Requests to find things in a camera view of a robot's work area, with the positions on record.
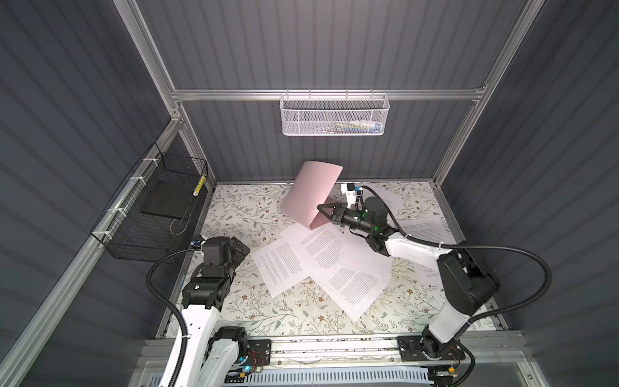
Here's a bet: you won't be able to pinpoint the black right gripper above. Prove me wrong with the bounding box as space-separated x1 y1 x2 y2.
318 204 374 237

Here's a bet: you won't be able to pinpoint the pink file folder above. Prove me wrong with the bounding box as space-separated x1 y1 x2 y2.
280 161 343 230

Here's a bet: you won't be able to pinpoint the printed paper sheet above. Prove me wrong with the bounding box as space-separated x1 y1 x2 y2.
334 184 405 214
317 233 392 321
251 240 310 298
401 219 456 289
280 223 356 282

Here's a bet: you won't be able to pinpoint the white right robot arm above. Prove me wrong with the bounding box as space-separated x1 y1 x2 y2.
317 196 500 360

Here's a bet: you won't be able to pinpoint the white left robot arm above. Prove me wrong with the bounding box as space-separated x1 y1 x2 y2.
159 236 250 386

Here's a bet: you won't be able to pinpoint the floral table mat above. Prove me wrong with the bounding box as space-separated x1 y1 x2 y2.
199 182 458 336

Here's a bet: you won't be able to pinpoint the printed paper sheet front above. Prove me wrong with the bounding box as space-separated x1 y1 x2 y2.
317 233 392 321

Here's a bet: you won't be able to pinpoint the pens in white basket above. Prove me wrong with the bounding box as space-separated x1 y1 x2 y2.
316 120 384 135

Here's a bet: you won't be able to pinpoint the white ventilation grille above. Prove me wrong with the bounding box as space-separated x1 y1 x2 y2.
144 366 431 387

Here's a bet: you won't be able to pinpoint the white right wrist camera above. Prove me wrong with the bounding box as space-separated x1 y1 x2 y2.
340 182 363 209

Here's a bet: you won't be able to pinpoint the black wire mesh basket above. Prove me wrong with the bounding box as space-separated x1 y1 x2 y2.
91 144 209 262

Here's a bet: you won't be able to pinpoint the white wire mesh basket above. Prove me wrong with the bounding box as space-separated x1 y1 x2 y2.
279 92 390 137

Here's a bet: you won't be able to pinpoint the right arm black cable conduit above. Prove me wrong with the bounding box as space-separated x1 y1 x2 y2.
359 184 553 387

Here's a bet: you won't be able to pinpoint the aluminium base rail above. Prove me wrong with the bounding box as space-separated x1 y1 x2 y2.
127 331 550 387

